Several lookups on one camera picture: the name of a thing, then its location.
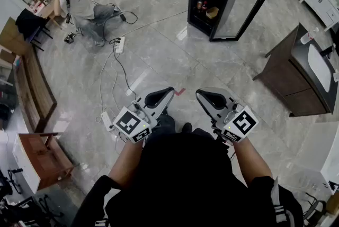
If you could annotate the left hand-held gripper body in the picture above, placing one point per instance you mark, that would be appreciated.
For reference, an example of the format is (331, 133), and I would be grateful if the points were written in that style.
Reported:
(132, 122)

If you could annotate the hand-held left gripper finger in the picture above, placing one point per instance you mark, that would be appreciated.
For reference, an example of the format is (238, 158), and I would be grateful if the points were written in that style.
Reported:
(152, 91)
(165, 104)

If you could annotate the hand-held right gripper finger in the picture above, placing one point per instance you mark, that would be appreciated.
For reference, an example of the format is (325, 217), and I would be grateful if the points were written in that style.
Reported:
(219, 95)
(205, 105)

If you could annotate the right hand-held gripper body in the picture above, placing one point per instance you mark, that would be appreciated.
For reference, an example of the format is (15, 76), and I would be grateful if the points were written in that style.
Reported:
(242, 122)

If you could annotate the person's right forearm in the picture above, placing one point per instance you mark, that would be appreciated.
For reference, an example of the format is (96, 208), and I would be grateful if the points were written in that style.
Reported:
(251, 162)

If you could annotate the person's left forearm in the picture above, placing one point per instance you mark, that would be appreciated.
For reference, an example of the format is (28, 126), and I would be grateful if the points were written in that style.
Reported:
(127, 165)

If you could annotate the glass fridge door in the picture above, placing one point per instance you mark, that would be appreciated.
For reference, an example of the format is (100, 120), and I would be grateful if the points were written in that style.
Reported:
(243, 1)

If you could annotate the person's black trousers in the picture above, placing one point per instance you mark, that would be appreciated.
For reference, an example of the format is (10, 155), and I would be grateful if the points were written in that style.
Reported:
(165, 122)

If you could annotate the white power strip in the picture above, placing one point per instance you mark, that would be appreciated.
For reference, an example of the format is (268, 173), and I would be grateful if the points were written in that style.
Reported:
(107, 120)
(119, 46)

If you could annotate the person's black shoe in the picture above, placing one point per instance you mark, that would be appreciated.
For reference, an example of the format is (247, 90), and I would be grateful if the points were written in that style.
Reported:
(186, 127)

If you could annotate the dark wooden vanity cabinet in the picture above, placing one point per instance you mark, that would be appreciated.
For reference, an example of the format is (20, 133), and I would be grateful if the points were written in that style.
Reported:
(286, 75)

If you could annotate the person's black shirt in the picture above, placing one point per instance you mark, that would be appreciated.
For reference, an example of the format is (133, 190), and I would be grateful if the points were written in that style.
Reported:
(185, 181)

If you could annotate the black power adapter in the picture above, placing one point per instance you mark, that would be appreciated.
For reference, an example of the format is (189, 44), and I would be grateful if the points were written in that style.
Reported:
(123, 17)

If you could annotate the yellow container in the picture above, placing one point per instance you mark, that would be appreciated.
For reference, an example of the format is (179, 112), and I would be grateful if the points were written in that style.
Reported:
(212, 12)

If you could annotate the red drink bottle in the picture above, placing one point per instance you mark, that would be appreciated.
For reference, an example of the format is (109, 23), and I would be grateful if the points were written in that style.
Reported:
(204, 5)

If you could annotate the brown drink can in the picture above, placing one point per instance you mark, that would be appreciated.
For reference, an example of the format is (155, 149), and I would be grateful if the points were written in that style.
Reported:
(199, 5)

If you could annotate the reddish wooden stool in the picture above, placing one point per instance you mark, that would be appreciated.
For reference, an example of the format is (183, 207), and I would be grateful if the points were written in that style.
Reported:
(45, 157)

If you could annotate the white sink basin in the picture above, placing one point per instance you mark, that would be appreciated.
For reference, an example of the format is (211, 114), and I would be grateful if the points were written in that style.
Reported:
(319, 67)

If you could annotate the idle black gripper device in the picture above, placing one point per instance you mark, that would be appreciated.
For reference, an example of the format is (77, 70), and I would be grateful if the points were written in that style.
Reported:
(70, 38)

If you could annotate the brown wooden bench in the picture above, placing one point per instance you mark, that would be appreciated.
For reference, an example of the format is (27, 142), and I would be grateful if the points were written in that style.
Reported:
(37, 93)

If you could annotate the clear plastic container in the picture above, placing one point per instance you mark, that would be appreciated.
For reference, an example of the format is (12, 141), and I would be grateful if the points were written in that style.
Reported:
(307, 38)

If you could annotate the black faucet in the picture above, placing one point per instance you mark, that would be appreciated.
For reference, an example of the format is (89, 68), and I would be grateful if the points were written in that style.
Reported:
(327, 52)

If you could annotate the white cabinet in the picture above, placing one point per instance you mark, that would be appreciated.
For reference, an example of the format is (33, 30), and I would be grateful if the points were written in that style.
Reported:
(317, 1)

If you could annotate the black jacket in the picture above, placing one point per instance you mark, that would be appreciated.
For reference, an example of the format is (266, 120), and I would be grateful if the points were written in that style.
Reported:
(29, 22)

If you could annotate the brown cardboard box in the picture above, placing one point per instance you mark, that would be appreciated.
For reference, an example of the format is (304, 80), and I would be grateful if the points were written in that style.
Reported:
(10, 35)

